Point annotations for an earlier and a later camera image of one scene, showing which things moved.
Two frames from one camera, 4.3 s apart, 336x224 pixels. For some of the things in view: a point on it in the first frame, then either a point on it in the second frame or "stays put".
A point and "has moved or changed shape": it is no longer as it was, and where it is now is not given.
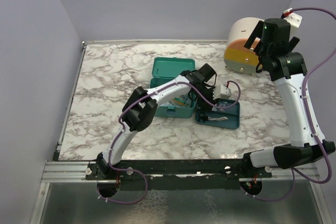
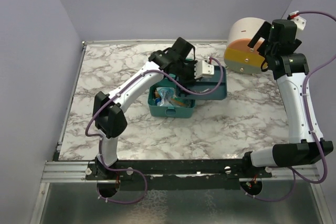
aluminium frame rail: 76,172 stays put
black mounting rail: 178,174 stays put
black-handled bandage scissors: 202,118 has moved or changed shape
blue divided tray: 229,118 has moved or changed shape
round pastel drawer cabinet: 237,57 stays put
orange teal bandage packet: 180,101 stays put
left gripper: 202,106 to 191,78
